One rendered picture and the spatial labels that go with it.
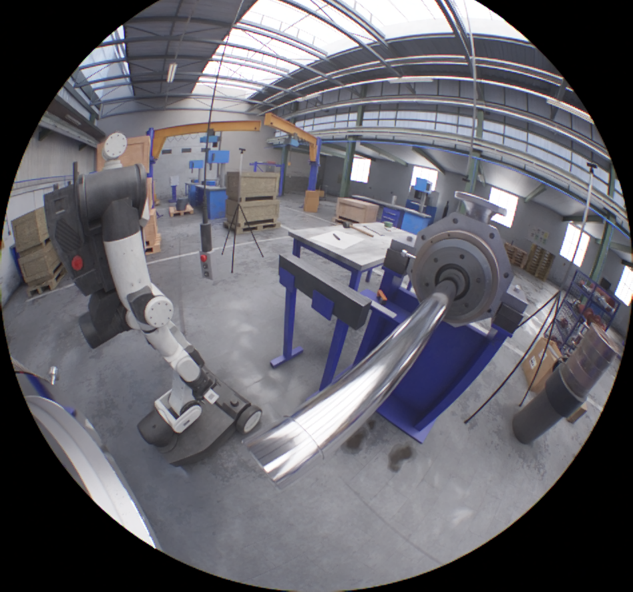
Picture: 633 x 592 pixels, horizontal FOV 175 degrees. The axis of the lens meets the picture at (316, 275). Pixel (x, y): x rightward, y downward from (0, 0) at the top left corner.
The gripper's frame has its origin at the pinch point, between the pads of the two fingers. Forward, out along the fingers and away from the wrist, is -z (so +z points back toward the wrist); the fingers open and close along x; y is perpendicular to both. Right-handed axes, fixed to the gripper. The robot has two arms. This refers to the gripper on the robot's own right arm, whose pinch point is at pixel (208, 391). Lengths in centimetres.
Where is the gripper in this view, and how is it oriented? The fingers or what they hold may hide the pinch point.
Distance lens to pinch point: 92.6
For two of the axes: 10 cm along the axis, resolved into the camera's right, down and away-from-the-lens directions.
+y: -8.8, -3.1, 3.6
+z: 0.3, -7.9, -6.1
